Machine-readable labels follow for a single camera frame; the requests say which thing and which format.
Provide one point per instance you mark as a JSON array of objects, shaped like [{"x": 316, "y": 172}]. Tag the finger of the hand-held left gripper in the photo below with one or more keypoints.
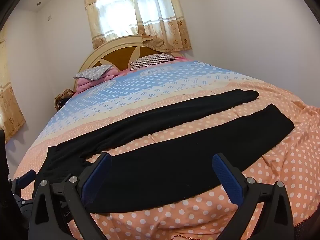
[{"x": 25, "y": 178}]

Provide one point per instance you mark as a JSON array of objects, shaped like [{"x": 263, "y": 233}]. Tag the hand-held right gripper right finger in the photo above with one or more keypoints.
[{"x": 228, "y": 177}]

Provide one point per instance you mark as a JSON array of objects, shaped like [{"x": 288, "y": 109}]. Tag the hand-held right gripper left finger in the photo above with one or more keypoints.
[{"x": 96, "y": 177}]

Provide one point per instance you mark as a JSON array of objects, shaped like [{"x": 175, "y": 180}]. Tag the black pants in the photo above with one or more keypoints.
[{"x": 155, "y": 155}]

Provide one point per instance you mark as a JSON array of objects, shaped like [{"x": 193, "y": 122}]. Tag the polka dot bed blanket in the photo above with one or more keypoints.
[{"x": 225, "y": 217}]

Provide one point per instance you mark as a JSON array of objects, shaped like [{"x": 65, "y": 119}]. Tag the beige floral window curtain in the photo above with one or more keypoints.
[
  {"x": 140, "y": 12},
  {"x": 8, "y": 107}
]

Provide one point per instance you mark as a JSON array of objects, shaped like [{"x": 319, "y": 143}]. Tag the brown patterned bag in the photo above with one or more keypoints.
[{"x": 62, "y": 98}]

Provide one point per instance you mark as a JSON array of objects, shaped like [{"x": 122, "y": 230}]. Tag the folded pink blanket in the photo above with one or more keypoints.
[{"x": 100, "y": 78}]

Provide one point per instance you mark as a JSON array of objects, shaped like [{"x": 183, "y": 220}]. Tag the grey patterned pillow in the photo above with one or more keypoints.
[{"x": 93, "y": 73}]

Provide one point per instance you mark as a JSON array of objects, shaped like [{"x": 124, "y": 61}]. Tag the cream and brown headboard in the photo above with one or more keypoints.
[{"x": 120, "y": 56}]

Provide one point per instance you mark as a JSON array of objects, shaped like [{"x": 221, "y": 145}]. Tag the striped pillow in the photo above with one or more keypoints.
[{"x": 150, "y": 60}]

